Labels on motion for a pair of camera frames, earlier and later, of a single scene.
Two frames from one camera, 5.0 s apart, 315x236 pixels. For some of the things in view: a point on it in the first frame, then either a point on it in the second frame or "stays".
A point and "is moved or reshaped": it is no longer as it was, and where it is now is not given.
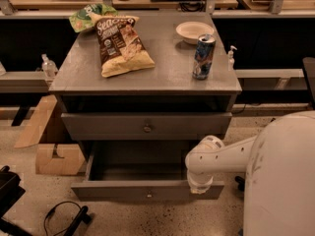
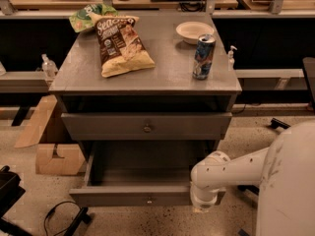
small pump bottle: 231,61 stays
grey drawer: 140,170 is moved or reshaped
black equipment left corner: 10,195 stays
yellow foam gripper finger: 199,190 -> 200,209
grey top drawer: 150,126 stays
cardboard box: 71,162 stays
